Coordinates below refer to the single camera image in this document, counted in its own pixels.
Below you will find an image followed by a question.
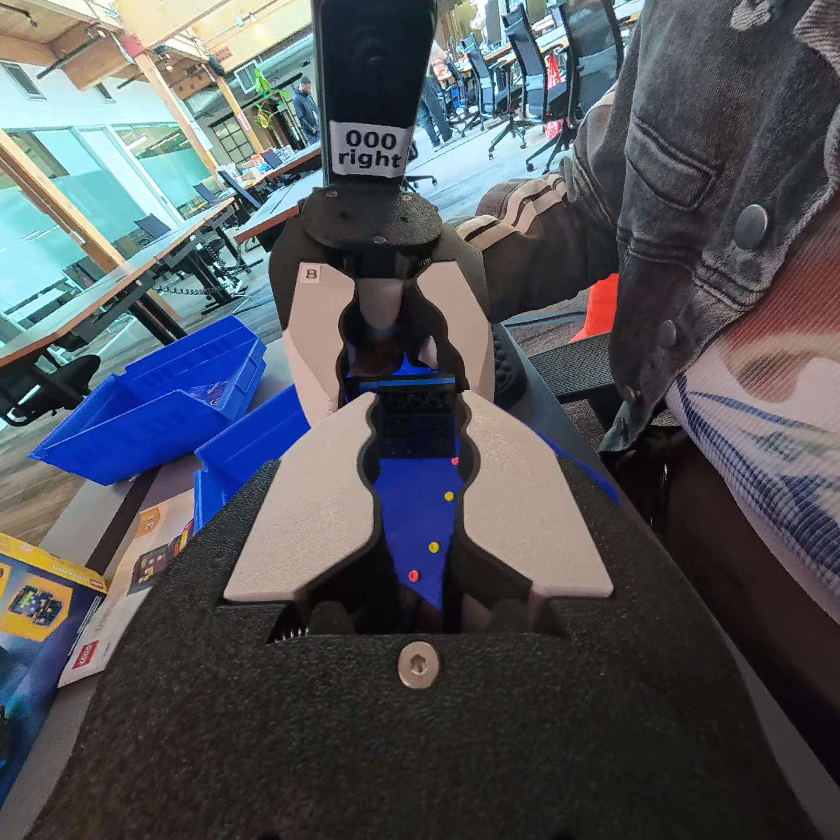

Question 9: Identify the group of small round studs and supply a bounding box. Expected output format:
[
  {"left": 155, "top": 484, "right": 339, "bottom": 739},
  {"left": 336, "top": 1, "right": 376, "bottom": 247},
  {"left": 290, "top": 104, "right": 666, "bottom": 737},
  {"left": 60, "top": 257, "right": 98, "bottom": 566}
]
[{"left": 407, "top": 456, "right": 462, "bottom": 584}]

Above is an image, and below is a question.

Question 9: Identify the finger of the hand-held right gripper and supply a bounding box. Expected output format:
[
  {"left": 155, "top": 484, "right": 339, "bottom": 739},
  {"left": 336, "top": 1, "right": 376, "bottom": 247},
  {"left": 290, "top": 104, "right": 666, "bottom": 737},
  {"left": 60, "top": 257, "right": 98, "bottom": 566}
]
[
  {"left": 415, "top": 260, "right": 497, "bottom": 402},
  {"left": 283, "top": 261, "right": 361, "bottom": 429}
]

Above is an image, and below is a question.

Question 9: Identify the grey top desk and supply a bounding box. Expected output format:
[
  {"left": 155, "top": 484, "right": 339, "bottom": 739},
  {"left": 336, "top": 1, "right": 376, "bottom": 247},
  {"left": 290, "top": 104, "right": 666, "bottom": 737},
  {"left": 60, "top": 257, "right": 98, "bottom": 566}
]
[{"left": 233, "top": 141, "right": 326, "bottom": 245}]

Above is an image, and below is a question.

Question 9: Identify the blue yellow toy box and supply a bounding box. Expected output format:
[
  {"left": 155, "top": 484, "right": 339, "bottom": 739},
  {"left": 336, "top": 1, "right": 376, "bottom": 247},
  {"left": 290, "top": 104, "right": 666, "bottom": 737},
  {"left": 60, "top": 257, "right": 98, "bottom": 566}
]
[{"left": 0, "top": 532, "right": 109, "bottom": 809}]

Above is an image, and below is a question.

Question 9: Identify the black office chair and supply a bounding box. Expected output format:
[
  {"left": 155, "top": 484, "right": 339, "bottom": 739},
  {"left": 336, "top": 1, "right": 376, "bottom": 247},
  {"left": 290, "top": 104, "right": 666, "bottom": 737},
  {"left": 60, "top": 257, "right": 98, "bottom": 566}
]
[
  {"left": 525, "top": 0, "right": 626, "bottom": 175},
  {"left": 458, "top": 33, "right": 505, "bottom": 135},
  {"left": 489, "top": 3, "right": 565, "bottom": 161},
  {"left": 0, "top": 354, "right": 102, "bottom": 427}
]

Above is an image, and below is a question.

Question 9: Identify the orange object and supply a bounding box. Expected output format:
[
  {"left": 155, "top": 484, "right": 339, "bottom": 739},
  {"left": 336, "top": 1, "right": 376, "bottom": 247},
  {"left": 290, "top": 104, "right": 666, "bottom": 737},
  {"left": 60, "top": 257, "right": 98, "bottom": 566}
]
[{"left": 570, "top": 272, "right": 621, "bottom": 345}]

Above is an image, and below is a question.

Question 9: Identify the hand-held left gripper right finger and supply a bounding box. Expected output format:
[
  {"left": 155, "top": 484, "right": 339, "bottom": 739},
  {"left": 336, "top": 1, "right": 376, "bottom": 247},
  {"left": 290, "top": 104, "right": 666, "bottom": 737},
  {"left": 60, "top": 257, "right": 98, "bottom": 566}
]
[{"left": 457, "top": 390, "right": 615, "bottom": 600}]

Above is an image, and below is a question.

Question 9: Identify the black and blue brick plate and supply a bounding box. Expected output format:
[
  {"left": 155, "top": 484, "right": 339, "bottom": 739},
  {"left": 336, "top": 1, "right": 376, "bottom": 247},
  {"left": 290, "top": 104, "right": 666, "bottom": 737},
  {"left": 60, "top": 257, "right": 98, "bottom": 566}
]
[{"left": 357, "top": 375, "right": 460, "bottom": 460}]

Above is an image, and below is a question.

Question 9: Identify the long wooden desk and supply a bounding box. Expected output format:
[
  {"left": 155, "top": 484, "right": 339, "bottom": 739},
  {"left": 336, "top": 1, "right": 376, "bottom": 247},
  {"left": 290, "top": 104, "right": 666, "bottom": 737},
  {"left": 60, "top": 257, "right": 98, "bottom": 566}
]
[{"left": 0, "top": 197, "right": 238, "bottom": 421}]

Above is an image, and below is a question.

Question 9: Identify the person's leg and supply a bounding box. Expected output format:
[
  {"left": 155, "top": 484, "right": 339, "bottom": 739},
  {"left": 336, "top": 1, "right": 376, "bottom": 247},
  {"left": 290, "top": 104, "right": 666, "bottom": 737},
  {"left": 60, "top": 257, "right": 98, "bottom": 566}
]
[{"left": 656, "top": 433, "right": 840, "bottom": 742}]

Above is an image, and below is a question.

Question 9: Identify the white instruction booklet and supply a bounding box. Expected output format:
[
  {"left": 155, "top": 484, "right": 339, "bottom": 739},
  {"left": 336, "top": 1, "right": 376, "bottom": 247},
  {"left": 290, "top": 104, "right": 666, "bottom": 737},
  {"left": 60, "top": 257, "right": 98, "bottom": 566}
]
[{"left": 58, "top": 489, "right": 198, "bottom": 689}]

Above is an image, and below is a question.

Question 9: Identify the blue plastic bin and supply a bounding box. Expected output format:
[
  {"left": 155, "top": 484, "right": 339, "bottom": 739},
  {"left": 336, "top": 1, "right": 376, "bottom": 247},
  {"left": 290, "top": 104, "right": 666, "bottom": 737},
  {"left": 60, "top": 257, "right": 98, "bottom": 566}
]
[
  {"left": 193, "top": 384, "right": 621, "bottom": 611},
  {"left": 29, "top": 315, "right": 266, "bottom": 487}
]

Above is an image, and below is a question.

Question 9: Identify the black honeycomb pad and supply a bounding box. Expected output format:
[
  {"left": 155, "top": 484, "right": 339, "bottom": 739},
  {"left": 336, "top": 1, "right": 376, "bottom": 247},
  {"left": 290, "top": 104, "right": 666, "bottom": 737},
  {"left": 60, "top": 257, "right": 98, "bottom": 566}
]
[{"left": 491, "top": 322, "right": 527, "bottom": 409}]

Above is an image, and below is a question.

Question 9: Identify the hanging green plant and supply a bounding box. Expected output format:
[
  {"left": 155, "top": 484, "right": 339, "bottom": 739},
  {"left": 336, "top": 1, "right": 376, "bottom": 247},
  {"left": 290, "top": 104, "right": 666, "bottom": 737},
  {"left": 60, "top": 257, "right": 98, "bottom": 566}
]
[{"left": 252, "top": 66, "right": 293, "bottom": 129}]

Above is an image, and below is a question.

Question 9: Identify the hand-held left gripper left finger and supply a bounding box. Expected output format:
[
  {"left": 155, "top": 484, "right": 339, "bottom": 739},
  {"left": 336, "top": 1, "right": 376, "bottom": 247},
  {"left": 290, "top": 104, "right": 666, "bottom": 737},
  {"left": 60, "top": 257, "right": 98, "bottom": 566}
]
[{"left": 223, "top": 392, "right": 386, "bottom": 603}]

